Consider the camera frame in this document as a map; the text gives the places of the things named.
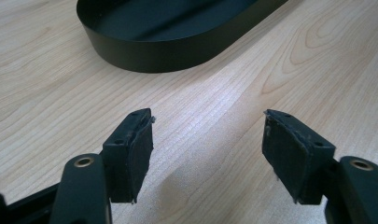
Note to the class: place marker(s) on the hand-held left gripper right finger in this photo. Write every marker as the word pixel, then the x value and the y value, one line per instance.
pixel 292 157

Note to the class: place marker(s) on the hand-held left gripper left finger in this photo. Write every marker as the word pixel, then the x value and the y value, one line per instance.
pixel 126 158

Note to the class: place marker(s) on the black oval metal tray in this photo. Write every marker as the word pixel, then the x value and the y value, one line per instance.
pixel 165 53

